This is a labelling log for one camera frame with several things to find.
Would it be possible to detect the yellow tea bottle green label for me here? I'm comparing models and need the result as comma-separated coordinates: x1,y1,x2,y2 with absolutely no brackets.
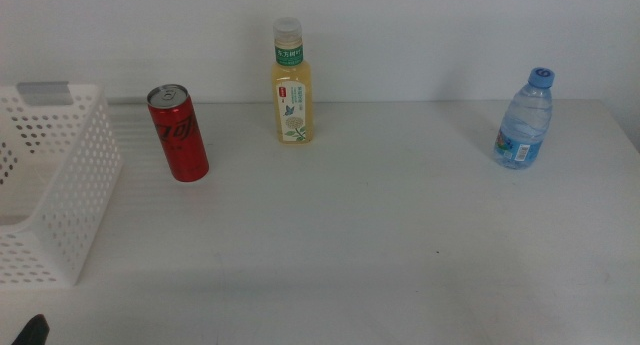
270,16,315,145

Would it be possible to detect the clear water bottle blue cap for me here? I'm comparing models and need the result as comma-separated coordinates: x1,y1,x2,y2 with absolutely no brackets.
493,66,556,171

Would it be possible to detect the red cola can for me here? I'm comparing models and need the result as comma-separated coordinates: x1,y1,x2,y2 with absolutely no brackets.
146,83,211,183

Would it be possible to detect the white perforated plastic basket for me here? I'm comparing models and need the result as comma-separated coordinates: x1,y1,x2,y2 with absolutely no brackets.
0,82,124,290

